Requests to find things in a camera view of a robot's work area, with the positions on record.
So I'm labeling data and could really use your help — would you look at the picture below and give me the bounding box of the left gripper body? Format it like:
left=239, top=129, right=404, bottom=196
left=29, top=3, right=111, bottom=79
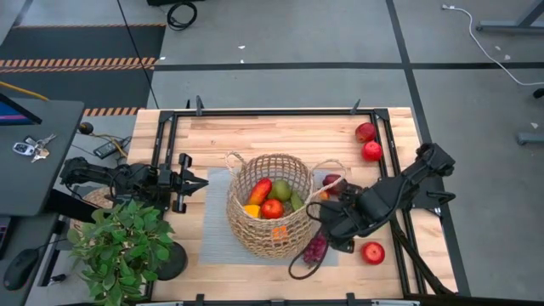
left=156, top=152, right=195, bottom=214

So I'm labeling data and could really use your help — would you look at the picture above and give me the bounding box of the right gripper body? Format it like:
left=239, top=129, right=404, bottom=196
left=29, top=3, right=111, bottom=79
left=318, top=197, right=379, bottom=242

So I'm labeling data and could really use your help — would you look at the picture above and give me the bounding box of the dark red round fruit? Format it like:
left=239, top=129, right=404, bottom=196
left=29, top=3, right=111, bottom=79
left=321, top=173, right=343, bottom=191

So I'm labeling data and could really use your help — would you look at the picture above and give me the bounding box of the purple grape bunch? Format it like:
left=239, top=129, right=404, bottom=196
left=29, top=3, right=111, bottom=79
left=302, top=235, right=329, bottom=268

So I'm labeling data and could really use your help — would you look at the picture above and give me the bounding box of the red apple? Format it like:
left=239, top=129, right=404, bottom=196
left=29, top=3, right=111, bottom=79
left=260, top=198, right=285, bottom=220
left=354, top=122, right=377, bottom=144
left=361, top=241, right=386, bottom=266
left=361, top=140, right=384, bottom=162

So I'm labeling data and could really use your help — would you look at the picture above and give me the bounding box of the green long vegetable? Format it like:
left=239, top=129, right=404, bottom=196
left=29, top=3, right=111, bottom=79
left=290, top=190, right=305, bottom=213

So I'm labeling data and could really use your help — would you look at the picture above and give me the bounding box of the red and yellow mango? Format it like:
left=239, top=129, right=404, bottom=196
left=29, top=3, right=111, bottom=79
left=247, top=177, right=274, bottom=207

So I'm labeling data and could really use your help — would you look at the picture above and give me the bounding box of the orange bell pepper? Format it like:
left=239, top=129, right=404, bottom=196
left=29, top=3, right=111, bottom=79
left=271, top=224, right=290, bottom=243

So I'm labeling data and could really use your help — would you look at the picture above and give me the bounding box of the green round fruit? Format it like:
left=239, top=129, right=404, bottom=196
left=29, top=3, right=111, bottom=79
left=267, top=178, right=293, bottom=203

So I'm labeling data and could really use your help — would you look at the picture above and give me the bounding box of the woven straw basket with handles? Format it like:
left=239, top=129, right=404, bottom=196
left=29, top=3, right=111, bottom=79
left=224, top=150, right=348, bottom=261

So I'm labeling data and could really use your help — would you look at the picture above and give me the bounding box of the grey woven placemat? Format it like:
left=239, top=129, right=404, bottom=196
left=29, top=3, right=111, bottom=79
left=199, top=167, right=341, bottom=267

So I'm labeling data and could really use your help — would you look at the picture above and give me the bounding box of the round wicker mat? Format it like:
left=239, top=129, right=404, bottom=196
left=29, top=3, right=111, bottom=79
left=69, top=186, right=118, bottom=233

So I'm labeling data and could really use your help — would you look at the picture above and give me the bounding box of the black power adapter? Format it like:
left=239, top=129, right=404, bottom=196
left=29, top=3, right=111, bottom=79
left=93, top=139, right=125, bottom=160

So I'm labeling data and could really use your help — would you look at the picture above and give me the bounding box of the potted green plant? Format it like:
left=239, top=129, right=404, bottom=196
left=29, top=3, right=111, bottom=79
left=66, top=198, right=189, bottom=306

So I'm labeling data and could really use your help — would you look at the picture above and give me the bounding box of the dark grey side desk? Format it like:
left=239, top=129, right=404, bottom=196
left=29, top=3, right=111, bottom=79
left=0, top=98, right=85, bottom=218

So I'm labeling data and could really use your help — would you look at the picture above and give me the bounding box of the key bunch with fob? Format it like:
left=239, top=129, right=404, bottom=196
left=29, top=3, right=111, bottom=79
left=11, top=133, right=58, bottom=164

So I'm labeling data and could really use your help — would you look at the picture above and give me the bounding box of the black hazard-striped floor mat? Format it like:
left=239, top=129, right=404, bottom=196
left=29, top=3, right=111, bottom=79
left=0, top=23, right=167, bottom=118

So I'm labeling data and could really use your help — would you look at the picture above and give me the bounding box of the black computer mouse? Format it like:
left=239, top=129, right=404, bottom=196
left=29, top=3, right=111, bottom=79
left=3, top=248, right=40, bottom=292

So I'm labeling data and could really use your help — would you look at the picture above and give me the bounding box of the monitor with blue screen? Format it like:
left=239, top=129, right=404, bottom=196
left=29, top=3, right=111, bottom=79
left=0, top=91, right=43, bottom=128

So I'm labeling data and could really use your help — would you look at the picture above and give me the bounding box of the dark keyboard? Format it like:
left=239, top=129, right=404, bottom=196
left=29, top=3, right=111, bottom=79
left=0, top=215, right=13, bottom=260

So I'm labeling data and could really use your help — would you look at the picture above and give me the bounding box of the grey furniture foot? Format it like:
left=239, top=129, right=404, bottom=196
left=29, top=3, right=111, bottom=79
left=516, top=132, right=544, bottom=146

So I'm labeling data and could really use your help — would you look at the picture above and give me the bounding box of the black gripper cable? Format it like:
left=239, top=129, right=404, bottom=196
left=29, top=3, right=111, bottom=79
left=287, top=201, right=332, bottom=281

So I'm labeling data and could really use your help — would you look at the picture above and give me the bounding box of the black slanted rig post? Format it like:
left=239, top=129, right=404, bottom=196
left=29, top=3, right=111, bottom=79
left=388, top=216, right=455, bottom=297

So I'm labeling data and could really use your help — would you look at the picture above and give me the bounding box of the black metal table frame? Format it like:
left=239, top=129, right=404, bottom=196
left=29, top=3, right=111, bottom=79
left=146, top=108, right=426, bottom=306

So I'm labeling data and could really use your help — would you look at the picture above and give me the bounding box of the thin black floor cable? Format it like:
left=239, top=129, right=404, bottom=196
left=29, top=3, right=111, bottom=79
left=116, top=0, right=160, bottom=110

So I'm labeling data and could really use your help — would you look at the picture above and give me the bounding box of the coiled black cable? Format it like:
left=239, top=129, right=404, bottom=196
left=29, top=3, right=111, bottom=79
left=166, top=1, right=199, bottom=32

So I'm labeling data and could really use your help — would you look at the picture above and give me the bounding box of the yellow cable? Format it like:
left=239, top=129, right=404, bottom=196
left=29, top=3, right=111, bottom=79
left=0, top=80, right=50, bottom=103

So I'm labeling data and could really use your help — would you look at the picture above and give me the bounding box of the white cable with plug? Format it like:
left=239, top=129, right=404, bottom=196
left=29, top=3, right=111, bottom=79
left=440, top=3, right=544, bottom=88

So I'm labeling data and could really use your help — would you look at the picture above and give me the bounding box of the grey desk frame leg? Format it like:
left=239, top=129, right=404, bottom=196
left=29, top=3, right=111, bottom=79
left=475, top=0, right=544, bottom=36

